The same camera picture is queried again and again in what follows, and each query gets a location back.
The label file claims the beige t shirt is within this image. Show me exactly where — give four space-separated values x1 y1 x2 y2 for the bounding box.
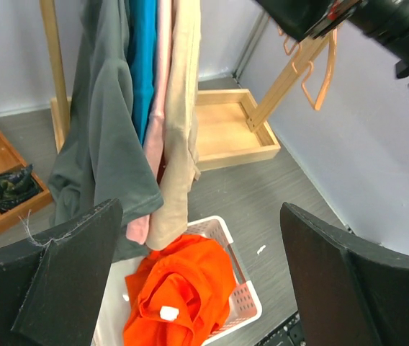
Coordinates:
146 1 201 250

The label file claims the blue t shirt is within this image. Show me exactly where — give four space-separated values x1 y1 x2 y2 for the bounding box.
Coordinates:
127 1 157 142

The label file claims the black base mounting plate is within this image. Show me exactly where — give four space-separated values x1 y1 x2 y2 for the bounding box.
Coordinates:
256 312 307 346

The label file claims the grey t shirt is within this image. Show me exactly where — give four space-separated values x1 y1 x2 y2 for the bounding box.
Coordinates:
48 1 163 262

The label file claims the pink t shirt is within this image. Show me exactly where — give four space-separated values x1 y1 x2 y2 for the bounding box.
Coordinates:
126 1 172 244

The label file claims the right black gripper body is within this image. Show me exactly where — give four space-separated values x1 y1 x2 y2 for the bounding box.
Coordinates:
256 0 362 42

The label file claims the orange t shirt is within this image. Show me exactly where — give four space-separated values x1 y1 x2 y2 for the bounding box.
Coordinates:
122 234 236 345

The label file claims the white plastic basket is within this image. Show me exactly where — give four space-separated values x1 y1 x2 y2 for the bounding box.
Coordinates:
91 216 262 345

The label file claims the wooden clothes rack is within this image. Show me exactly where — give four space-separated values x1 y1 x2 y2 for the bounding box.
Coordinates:
38 0 331 172

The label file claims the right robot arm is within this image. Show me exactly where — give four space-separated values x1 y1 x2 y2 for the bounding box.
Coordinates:
258 0 409 79

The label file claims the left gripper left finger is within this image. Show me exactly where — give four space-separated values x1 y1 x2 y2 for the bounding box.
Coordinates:
0 200 122 345

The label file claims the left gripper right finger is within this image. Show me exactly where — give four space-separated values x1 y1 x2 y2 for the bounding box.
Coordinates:
280 203 409 345

